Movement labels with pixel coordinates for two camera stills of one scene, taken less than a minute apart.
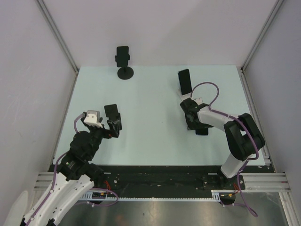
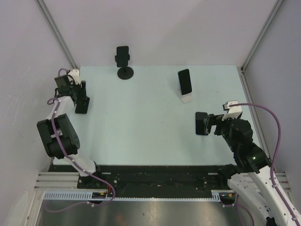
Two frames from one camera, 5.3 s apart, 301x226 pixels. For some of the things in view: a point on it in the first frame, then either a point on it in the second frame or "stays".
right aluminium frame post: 246,88 stays
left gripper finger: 113,130 to 83,97
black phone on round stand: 122,56 stays
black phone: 185,81 stays
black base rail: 164,181 stays
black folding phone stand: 111,112 to 82,108
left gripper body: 104,133 to 76,89
